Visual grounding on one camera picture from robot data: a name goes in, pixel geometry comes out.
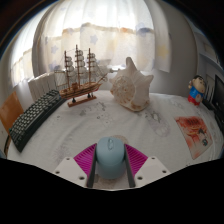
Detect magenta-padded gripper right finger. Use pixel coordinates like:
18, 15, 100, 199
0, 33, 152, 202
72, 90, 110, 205
124, 143, 172, 189

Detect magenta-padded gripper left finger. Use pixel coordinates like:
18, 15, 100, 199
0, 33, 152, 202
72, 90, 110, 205
53, 143, 98, 188

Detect light blue computer mouse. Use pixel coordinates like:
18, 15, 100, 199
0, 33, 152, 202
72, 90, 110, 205
94, 136, 127, 180

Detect red printed mouse pad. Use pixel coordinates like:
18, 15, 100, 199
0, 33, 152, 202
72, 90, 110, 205
173, 115, 214, 160

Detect white printed tablecloth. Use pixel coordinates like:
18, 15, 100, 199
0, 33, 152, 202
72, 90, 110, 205
6, 89, 224, 191

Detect black keyboard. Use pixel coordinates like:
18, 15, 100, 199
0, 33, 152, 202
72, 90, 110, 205
8, 89, 66, 153

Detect wooden model sailing ship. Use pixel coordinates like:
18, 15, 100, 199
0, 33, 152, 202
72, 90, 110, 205
53, 44, 111, 108

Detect large white conch shell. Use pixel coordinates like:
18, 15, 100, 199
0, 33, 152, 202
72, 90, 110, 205
109, 56, 155, 112

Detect brown wooden chair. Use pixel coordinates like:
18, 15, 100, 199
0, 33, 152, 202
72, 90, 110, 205
0, 91, 25, 158

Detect cartoon boy figurine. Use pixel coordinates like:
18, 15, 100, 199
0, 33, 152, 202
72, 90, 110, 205
187, 74, 207, 107

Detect black router with antennas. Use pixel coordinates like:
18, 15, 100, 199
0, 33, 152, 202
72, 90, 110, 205
201, 75, 217, 111

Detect black monitor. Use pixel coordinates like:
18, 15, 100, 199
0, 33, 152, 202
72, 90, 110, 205
211, 74, 224, 131

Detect white star-print curtain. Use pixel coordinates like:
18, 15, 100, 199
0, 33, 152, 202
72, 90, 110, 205
9, 0, 173, 88

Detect white wall shelf unit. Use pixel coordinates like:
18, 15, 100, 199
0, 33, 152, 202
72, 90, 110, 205
193, 29, 224, 81

